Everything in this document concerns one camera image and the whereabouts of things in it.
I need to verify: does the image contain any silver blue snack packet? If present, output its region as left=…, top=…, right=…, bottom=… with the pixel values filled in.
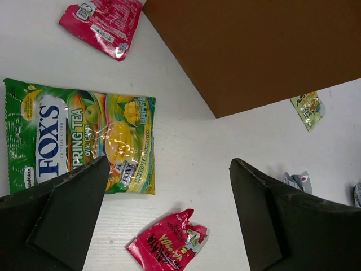
left=353, top=182, right=361, bottom=208

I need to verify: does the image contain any brown paper bag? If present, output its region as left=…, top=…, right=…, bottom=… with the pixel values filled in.
left=143, top=1, right=360, bottom=118

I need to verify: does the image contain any green yellow snack packet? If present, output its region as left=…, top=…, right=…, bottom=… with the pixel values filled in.
left=290, top=91, right=325, bottom=132

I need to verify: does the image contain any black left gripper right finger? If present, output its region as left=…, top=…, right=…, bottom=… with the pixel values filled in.
left=230, top=158, right=360, bottom=270

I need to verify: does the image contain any silver grey snack packet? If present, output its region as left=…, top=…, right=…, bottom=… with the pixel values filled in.
left=282, top=171, right=312, bottom=195

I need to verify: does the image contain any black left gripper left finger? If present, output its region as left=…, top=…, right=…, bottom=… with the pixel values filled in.
left=1, top=156, right=109, bottom=270

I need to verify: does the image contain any green Fox's candy bag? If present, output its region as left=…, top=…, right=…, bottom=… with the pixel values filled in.
left=3, top=78, right=156, bottom=194

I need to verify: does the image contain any red pink snack packet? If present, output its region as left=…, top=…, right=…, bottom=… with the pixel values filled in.
left=126, top=209, right=209, bottom=271

